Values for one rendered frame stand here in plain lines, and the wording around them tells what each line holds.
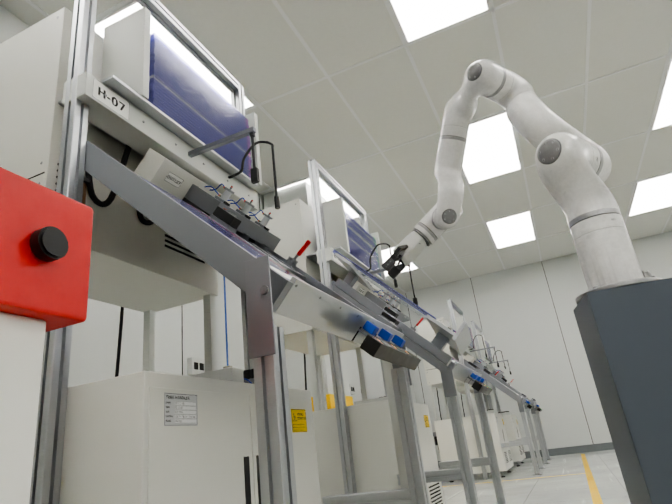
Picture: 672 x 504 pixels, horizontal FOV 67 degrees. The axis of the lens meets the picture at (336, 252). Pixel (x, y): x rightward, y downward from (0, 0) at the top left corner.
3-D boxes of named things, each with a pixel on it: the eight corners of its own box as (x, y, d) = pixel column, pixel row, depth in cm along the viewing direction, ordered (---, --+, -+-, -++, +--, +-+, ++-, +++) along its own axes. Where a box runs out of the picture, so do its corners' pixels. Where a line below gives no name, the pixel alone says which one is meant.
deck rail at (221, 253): (275, 313, 90) (294, 283, 90) (269, 310, 88) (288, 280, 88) (79, 165, 125) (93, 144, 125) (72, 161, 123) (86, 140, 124)
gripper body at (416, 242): (417, 233, 175) (394, 257, 175) (412, 223, 166) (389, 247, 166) (433, 247, 172) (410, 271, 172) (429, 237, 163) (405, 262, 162)
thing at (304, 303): (391, 355, 147) (404, 334, 147) (275, 313, 90) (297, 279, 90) (387, 353, 148) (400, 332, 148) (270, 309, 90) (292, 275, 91)
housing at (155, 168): (240, 253, 180) (261, 219, 181) (137, 201, 138) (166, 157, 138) (225, 242, 184) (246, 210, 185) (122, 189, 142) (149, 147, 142)
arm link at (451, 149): (477, 134, 158) (461, 230, 158) (462, 144, 174) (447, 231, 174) (449, 129, 157) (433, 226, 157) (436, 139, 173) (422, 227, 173)
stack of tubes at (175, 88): (253, 181, 186) (249, 120, 196) (152, 105, 141) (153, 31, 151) (224, 191, 190) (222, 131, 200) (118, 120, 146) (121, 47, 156)
